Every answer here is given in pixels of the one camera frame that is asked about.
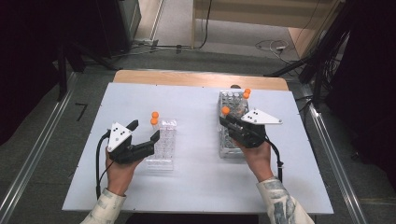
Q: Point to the black tripod stand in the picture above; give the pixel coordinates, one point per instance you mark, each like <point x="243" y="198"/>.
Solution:
<point x="317" y="59"/>

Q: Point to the metal tube rack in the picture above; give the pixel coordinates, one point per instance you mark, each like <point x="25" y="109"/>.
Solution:
<point x="232" y="99"/>

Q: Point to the wooden shelf unit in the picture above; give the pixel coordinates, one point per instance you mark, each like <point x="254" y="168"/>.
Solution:
<point x="267" y="12"/>

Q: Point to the white board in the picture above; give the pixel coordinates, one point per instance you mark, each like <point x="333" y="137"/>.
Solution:
<point x="193" y="186"/>

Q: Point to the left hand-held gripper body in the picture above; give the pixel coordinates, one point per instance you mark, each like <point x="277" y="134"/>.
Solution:
<point x="120" y="137"/>

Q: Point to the person's right hand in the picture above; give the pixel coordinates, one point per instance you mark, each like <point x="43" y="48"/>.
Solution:
<point x="258" y="161"/>

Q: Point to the black metal stand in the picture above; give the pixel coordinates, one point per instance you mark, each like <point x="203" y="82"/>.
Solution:
<point x="62" y="71"/>

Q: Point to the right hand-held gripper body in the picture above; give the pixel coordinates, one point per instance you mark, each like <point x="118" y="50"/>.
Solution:
<point x="258" y="119"/>

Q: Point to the person's left hand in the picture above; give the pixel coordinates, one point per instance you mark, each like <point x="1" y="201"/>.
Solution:
<point x="120" y="177"/>

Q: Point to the metal floor rail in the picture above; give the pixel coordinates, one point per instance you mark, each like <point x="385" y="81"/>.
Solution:
<point x="37" y="143"/>
<point x="336" y="174"/>

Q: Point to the dark cabinet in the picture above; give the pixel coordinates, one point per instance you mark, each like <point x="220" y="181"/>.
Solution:
<point x="106" y="25"/>

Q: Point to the dark curtain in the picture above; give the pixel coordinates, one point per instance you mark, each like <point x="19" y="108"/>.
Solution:
<point x="370" y="77"/>
<point x="25" y="62"/>

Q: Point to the clear plastic tube rack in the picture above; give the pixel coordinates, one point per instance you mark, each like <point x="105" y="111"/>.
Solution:
<point x="166" y="146"/>

